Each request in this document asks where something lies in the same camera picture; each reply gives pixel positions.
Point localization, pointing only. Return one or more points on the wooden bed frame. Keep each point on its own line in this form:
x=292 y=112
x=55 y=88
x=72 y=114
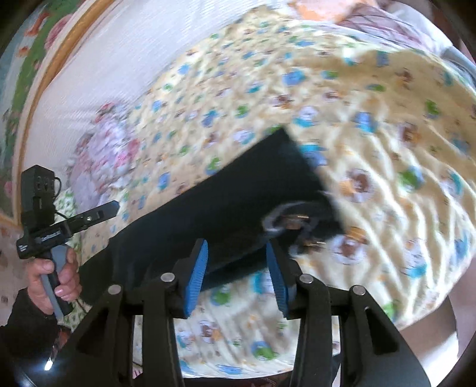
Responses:
x=48 y=82

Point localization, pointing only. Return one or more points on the floral pillow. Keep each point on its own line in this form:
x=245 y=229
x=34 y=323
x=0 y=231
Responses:
x=108 y=149

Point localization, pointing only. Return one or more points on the pink orange bedding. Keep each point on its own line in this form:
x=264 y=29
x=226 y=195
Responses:
x=368 y=22

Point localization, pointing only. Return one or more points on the black pants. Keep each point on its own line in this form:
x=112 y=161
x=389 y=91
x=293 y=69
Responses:
x=223 y=208

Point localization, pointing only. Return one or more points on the yellow cartoon printed blanket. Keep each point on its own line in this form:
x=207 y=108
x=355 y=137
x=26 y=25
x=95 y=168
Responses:
x=282 y=149

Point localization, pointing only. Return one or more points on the white mosquito net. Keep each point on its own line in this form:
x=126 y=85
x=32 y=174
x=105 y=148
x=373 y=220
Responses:
x=122 y=52

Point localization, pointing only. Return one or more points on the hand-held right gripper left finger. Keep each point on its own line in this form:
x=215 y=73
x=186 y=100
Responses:
x=197 y=269

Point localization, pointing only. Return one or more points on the person's left forearm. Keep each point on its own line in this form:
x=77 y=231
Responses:
x=26 y=346

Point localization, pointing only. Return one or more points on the person's left hand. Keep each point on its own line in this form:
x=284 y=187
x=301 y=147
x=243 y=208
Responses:
x=55 y=277

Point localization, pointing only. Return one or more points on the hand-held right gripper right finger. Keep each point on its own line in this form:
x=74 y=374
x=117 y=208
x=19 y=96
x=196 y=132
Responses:
x=277 y=275

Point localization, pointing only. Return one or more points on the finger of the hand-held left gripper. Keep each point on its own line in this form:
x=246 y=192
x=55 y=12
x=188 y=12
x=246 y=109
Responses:
x=93 y=216

